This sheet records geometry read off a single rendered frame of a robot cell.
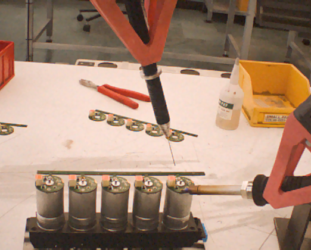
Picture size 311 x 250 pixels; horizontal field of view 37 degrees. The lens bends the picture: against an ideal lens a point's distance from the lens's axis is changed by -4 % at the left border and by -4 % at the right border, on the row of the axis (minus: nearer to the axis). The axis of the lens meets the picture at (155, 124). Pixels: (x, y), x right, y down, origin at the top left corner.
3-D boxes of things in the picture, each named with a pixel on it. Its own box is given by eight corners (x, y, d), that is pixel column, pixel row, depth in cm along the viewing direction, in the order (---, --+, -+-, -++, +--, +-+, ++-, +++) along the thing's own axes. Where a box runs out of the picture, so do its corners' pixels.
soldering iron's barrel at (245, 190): (187, 202, 39) (255, 203, 35) (183, 184, 39) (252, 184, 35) (196, 194, 40) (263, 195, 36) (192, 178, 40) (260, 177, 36)
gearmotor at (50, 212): (64, 238, 41) (64, 190, 38) (37, 237, 40) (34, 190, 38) (65, 221, 43) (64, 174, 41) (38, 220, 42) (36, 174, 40)
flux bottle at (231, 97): (214, 118, 68) (224, 52, 64) (237, 120, 68) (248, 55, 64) (215, 128, 65) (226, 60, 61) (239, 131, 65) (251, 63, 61)
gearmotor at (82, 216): (96, 238, 41) (98, 191, 39) (68, 238, 41) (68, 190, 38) (95, 221, 43) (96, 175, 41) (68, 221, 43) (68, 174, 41)
